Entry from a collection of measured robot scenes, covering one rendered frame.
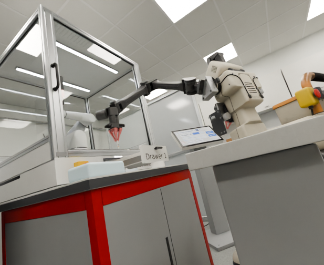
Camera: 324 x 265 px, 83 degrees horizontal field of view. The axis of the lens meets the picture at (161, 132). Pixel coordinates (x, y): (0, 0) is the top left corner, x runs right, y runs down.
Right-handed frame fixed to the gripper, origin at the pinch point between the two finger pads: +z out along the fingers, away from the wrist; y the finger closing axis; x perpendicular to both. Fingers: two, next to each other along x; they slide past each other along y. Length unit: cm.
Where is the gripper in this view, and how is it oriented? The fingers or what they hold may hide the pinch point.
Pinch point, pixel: (116, 140)
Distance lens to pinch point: 109.4
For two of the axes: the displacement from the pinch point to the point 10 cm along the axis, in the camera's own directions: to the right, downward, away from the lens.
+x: 7.2, -3.0, -6.3
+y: -6.7, -0.5, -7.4
